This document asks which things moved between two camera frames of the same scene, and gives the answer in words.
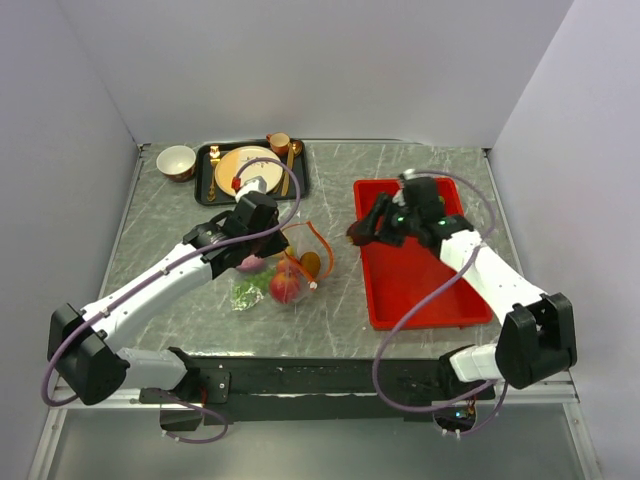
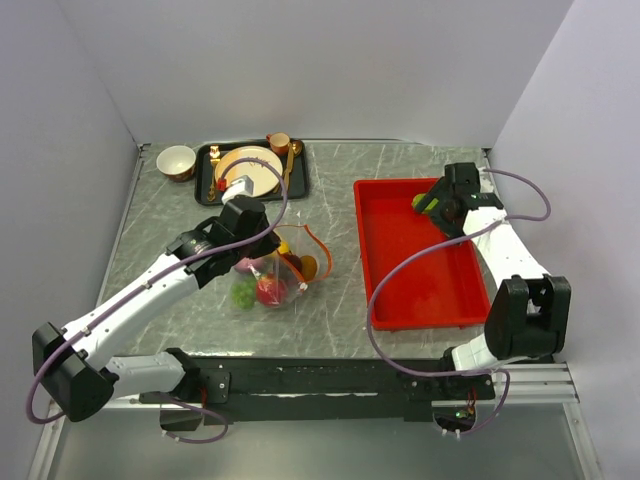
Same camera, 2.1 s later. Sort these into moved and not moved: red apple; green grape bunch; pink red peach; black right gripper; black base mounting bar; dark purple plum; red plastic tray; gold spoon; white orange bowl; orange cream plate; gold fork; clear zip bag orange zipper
Moved: black right gripper; green grape bunch; red apple; dark purple plum
Not moved: red plastic tray; orange cream plate; black base mounting bar; clear zip bag orange zipper; white orange bowl; gold spoon; gold fork; pink red peach
